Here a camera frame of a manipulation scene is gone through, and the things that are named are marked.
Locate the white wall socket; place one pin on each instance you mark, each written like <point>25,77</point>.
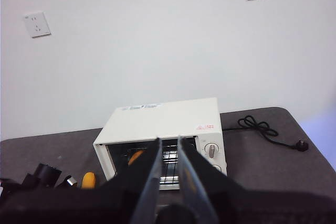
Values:
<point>37,24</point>

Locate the round white oven knob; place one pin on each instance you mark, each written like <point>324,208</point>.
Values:
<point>220,168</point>
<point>211,150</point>

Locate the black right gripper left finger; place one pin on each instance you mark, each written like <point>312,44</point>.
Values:
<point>78,205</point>

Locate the white toaster oven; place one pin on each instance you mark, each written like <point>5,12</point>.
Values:
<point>162,121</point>

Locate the brown potato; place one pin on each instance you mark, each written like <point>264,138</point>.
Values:
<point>135,158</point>

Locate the red warning sticker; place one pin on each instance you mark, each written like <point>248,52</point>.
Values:
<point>205,127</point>

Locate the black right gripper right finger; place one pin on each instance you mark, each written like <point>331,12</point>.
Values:
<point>262,208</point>

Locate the yellow toy corn cob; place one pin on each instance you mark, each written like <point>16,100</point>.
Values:
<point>88,180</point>

